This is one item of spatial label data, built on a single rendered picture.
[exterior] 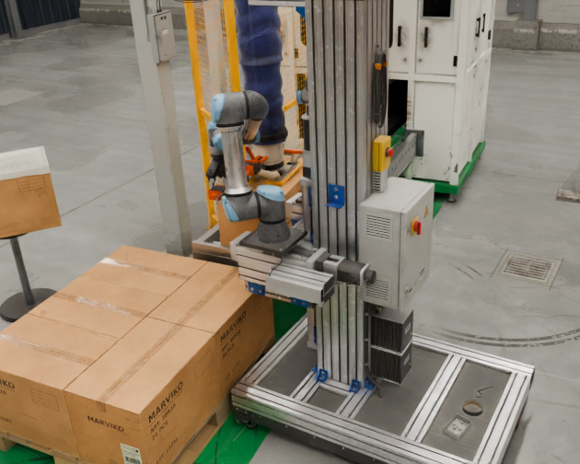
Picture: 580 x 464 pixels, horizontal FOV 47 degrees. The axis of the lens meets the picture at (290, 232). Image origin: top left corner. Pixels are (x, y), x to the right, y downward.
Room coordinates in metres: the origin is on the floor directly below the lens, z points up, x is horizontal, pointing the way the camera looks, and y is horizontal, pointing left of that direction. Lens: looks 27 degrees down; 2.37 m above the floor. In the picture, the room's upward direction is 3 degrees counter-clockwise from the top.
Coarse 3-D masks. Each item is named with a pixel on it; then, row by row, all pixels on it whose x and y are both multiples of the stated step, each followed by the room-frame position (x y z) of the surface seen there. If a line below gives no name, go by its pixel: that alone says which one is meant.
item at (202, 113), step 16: (224, 0) 4.20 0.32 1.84; (192, 16) 4.87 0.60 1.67; (192, 32) 4.86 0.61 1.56; (224, 32) 4.32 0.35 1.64; (192, 48) 4.86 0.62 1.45; (208, 48) 4.61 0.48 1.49; (192, 64) 4.86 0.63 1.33; (224, 80) 4.39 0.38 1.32; (208, 112) 4.73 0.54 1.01; (208, 160) 4.85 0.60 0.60; (208, 208) 4.87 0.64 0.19
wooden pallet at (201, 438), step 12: (264, 348) 3.04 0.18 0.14; (228, 396) 2.68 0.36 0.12; (216, 408) 2.58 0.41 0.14; (228, 408) 2.67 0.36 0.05; (216, 420) 2.57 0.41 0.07; (0, 432) 2.49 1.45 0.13; (204, 432) 2.54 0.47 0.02; (216, 432) 2.55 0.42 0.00; (0, 444) 2.51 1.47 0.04; (12, 444) 2.53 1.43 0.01; (24, 444) 2.43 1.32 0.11; (36, 444) 2.39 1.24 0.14; (192, 444) 2.46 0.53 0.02; (204, 444) 2.46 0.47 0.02; (60, 456) 2.33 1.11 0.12; (72, 456) 2.30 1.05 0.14; (180, 456) 2.38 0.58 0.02; (192, 456) 2.38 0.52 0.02
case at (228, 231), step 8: (288, 160) 3.82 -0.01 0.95; (296, 160) 3.81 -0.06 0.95; (296, 176) 3.56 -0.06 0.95; (248, 184) 3.47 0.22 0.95; (256, 184) 3.47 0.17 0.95; (264, 184) 3.46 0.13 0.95; (288, 184) 3.44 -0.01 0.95; (296, 184) 3.46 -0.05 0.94; (288, 192) 3.35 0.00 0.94; (296, 192) 3.46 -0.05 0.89; (224, 216) 3.40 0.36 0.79; (224, 224) 3.40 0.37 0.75; (232, 224) 3.38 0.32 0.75; (240, 224) 3.36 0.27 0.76; (248, 224) 3.34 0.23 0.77; (256, 224) 3.32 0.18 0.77; (288, 224) 3.33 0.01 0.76; (224, 232) 3.40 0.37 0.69; (232, 232) 3.38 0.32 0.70; (240, 232) 3.36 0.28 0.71; (224, 240) 3.41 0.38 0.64; (232, 240) 3.38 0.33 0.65
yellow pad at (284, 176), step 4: (288, 164) 3.63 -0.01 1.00; (292, 164) 3.68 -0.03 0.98; (296, 164) 3.67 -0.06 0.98; (300, 164) 3.68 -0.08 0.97; (292, 168) 3.60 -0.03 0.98; (296, 168) 3.62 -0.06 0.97; (280, 172) 3.50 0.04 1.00; (284, 172) 3.55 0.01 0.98; (288, 172) 3.55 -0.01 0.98; (292, 172) 3.56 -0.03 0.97; (280, 176) 3.50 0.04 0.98; (284, 176) 3.49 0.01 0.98; (288, 176) 3.50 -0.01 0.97; (268, 180) 3.45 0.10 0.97; (272, 180) 3.45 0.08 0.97; (276, 180) 3.44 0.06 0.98; (280, 180) 3.43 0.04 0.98; (284, 180) 3.45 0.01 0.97; (268, 184) 3.43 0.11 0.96; (272, 184) 3.42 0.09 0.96; (276, 184) 3.41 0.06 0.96; (280, 184) 3.41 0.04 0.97
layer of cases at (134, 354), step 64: (128, 256) 3.46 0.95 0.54; (64, 320) 2.81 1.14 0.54; (128, 320) 2.78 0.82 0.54; (192, 320) 2.75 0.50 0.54; (256, 320) 2.99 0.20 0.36; (0, 384) 2.45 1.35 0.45; (64, 384) 2.31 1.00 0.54; (128, 384) 2.29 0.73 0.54; (192, 384) 2.43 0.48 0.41; (64, 448) 2.31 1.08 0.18; (128, 448) 2.14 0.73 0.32
